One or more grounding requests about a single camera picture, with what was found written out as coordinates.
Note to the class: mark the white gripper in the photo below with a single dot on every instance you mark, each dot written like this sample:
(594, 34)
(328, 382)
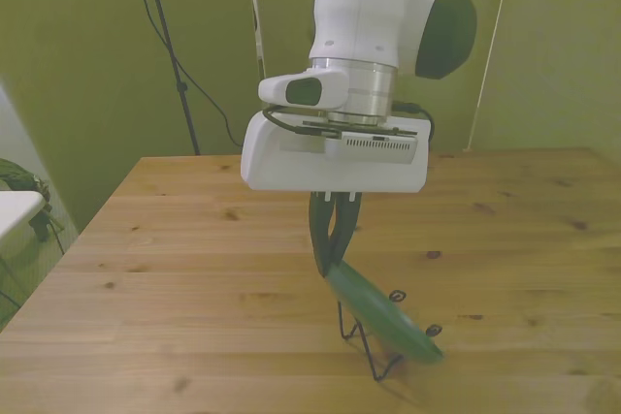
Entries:
(335, 174)

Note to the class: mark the white side table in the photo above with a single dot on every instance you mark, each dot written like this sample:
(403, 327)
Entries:
(17, 213)

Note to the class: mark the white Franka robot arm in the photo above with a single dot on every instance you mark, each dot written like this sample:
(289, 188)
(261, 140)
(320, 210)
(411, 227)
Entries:
(359, 7)

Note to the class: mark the black camera stand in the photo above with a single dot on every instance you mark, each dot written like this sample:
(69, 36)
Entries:
(167, 41)

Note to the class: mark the white vertical pole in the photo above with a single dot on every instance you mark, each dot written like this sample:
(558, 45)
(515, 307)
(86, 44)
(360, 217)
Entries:
(490, 45)

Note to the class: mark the green plate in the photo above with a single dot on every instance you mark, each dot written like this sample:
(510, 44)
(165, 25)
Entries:
(378, 312)

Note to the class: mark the white slim pole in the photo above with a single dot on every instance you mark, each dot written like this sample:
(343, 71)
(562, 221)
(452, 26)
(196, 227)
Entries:
(257, 31)

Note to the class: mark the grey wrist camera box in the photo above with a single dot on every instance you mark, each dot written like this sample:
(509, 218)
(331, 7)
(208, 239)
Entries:
(378, 146)

